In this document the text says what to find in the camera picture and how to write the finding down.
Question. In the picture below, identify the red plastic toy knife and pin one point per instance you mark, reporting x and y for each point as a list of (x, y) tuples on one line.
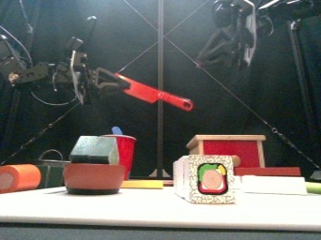
[(146, 90)]

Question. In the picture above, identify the silver metal pot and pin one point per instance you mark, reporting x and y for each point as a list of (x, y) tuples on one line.
[(52, 162)]

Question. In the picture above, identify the green toy sushi roll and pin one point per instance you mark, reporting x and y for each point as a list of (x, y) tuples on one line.
[(93, 150)]

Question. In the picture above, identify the orange-brown toy bowl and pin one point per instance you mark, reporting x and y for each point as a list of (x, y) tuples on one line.
[(93, 178)]

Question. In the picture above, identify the white toy rice block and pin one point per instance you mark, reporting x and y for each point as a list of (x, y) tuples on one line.
[(273, 185)]

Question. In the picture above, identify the yellow toy egg block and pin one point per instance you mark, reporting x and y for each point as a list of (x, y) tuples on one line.
[(142, 184)]

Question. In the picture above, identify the grey metal frame bracket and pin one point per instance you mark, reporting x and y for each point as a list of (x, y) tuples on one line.
[(160, 174)]

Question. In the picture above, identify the white toy sushi roll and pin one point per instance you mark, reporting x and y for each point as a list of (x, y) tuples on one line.
[(210, 181)]

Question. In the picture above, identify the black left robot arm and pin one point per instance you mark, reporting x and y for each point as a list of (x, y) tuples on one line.
[(37, 73)]

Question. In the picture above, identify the red plastic cup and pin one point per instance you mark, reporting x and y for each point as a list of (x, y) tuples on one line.
[(127, 156)]

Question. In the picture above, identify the black frame post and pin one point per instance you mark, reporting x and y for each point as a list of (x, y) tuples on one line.
[(160, 140)]

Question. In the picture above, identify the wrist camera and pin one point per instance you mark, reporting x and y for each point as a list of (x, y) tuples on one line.
[(75, 43), (222, 14)]

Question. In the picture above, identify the wooden box with slot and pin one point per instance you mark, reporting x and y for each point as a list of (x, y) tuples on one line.
[(234, 150)]

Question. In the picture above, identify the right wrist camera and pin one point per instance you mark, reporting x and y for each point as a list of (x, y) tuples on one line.
[(222, 14)]

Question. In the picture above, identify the white cutting board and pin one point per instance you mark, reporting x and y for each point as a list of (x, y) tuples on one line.
[(146, 209)]

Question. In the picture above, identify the red striped shrimp topping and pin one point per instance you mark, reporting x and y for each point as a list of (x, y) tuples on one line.
[(267, 171)]

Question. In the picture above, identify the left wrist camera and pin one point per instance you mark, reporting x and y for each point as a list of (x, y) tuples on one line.
[(75, 43)]

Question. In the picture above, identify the pink plastic tray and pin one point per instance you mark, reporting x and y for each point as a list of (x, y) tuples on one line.
[(167, 182)]

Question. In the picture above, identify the orange cylinder toy roll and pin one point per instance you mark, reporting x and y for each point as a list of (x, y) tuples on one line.
[(20, 178)]

